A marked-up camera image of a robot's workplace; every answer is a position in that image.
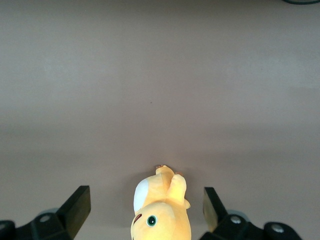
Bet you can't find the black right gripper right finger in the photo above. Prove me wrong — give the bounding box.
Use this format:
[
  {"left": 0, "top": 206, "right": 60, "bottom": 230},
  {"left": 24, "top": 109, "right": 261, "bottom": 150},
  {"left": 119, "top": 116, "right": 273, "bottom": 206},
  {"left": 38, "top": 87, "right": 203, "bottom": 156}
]
[{"left": 201, "top": 187, "right": 301, "bottom": 240}]

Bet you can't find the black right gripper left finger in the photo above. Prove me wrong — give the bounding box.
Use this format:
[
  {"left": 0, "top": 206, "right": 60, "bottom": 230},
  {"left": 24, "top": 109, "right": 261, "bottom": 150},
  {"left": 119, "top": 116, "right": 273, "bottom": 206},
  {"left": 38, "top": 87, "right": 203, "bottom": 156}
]
[{"left": 0, "top": 185, "right": 91, "bottom": 240}]

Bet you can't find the yellow plush toy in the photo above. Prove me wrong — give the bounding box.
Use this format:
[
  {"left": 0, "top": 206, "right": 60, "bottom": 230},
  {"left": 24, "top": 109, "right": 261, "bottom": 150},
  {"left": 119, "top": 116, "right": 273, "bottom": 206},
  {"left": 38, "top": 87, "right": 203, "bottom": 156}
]
[{"left": 130, "top": 164, "right": 192, "bottom": 240}]

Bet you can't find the dark round object edge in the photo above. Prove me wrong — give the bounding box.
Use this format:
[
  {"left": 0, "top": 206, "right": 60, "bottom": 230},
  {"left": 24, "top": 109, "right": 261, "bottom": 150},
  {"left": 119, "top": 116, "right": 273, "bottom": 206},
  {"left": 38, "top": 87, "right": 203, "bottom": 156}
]
[{"left": 281, "top": 0, "right": 320, "bottom": 5}]

